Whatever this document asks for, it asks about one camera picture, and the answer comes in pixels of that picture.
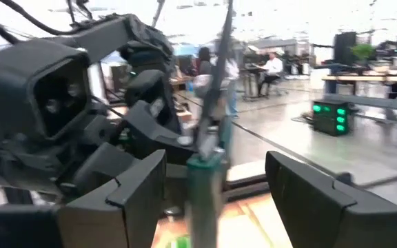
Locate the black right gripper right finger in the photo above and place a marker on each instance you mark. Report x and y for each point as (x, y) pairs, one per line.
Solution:
(322, 217)

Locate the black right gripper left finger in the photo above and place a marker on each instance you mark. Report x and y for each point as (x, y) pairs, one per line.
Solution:
(133, 206)

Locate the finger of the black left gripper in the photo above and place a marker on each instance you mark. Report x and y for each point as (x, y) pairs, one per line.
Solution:
(98, 168)
(157, 136)

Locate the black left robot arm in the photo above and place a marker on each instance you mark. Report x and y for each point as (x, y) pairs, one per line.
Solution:
(115, 34)

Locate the person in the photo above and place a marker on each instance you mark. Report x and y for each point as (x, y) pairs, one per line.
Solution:
(274, 65)
(204, 60)

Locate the black box with green lights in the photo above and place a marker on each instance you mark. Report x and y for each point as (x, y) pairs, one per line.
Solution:
(329, 120)

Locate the wooden workbench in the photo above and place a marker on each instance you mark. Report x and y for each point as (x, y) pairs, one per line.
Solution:
(374, 78)

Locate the green leafy plant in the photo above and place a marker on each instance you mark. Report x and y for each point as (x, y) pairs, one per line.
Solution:
(362, 51)

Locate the black monitor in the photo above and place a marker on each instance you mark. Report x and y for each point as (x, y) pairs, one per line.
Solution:
(345, 48)

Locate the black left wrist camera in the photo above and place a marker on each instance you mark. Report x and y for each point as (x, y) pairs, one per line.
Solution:
(12, 86)

